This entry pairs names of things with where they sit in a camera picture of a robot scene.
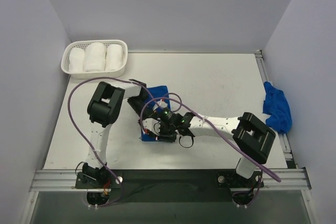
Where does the middle rolled white towel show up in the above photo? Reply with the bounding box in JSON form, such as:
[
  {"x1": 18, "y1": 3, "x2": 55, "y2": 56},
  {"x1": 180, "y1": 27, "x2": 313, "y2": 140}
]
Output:
[{"x1": 83, "y1": 42, "x2": 107, "y2": 72}]

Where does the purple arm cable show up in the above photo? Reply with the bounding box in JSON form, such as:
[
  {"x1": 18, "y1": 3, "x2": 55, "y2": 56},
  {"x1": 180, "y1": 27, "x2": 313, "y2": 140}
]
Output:
[
  {"x1": 140, "y1": 98, "x2": 282, "y2": 206},
  {"x1": 67, "y1": 77, "x2": 184, "y2": 206}
]

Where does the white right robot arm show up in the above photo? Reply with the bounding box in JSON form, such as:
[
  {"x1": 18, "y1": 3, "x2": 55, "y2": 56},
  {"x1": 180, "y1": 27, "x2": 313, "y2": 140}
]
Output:
[{"x1": 142, "y1": 108, "x2": 276, "y2": 187}]

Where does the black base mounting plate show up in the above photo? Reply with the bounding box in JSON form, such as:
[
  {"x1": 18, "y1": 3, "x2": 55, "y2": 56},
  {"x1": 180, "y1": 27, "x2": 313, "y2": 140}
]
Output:
[{"x1": 75, "y1": 169, "x2": 264, "y2": 206}]

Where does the aluminium rail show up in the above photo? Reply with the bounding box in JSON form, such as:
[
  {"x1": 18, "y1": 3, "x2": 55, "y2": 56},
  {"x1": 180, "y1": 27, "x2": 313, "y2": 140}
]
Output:
[
  {"x1": 29, "y1": 168, "x2": 311, "y2": 191},
  {"x1": 255, "y1": 50, "x2": 297, "y2": 168}
]

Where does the right rolled white towel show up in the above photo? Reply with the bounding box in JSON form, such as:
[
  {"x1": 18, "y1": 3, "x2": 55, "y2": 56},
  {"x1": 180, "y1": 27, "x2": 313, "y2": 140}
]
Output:
[{"x1": 105, "y1": 45, "x2": 123, "y2": 71}]

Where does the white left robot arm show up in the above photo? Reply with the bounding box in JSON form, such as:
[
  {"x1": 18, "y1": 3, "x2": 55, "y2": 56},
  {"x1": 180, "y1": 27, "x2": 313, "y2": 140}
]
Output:
[{"x1": 82, "y1": 79, "x2": 149, "y2": 188}]

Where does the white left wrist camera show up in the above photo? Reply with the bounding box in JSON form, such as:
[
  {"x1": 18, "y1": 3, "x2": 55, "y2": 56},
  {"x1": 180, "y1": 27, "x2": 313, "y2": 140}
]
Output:
[{"x1": 152, "y1": 99, "x2": 168, "y2": 111}]

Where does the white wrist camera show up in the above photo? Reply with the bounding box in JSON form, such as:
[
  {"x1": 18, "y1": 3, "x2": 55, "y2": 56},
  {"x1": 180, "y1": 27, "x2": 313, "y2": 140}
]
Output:
[
  {"x1": 142, "y1": 118, "x2": 161, "y2": 135},
  {"x1": 152, "y1": 99, "x2": 168, "y2": 111}
]

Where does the aluminium front rail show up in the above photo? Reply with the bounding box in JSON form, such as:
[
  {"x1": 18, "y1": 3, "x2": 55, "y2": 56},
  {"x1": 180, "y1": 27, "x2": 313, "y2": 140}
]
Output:
[{"x1": 29, "y1": 168, "x2": 311, "y2": 191}]

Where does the blue towel pile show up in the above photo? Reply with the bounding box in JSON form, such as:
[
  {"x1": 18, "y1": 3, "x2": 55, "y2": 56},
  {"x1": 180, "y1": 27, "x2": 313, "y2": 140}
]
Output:
[{"x1": 263, "y1": 81, "x2": 292, "y2": 134}]

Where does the aluminium right side rail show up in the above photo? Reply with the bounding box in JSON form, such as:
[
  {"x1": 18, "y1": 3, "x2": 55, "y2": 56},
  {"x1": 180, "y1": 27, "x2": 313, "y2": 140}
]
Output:
[{"x1": 255, "y1": 50, "x2": 297, "y2": 168}]

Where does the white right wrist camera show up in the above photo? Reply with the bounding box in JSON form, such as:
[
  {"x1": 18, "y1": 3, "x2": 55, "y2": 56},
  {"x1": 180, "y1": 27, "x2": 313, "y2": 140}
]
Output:
[{"x1": 142, "y1": 118, "x2": 161, "y2": 135}]

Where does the rolled white towel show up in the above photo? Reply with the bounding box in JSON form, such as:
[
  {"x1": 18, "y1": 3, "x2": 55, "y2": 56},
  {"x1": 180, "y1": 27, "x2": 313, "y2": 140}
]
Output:
[
  {"x1": 69, "y1": 48, "x2": 85, "y2": 73},
  {"x1": 83, "y1": 42, "x2": 107, "y2": 72},
  {"x1": 105, "y1": 45, "x2": 123, "y2": 71}
]

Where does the left rolled white towel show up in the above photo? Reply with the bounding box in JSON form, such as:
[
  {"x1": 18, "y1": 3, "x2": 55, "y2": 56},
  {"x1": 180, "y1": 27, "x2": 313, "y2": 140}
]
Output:
[{"x1": 69, "y1": 48, "x2": 85, "y2": 73}]

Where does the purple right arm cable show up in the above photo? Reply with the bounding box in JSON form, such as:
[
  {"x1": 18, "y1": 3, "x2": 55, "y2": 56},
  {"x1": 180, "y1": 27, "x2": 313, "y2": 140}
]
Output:
[{"x1": 140, "y1": 98, "x2": 282, "y2": 206}]

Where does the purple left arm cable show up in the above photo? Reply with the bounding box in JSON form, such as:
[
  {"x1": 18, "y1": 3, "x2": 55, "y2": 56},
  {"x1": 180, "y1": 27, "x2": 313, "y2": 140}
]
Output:
[{"x1": 67, "y1": 77, "x2": 184, "y2": 206}]

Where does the white plastic mesh basket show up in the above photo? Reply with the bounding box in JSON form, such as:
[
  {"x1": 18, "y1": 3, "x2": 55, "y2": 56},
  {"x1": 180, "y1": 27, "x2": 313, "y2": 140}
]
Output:
[{"x1": 61, "y1": 39, "x2": 128, "y2": 79}]

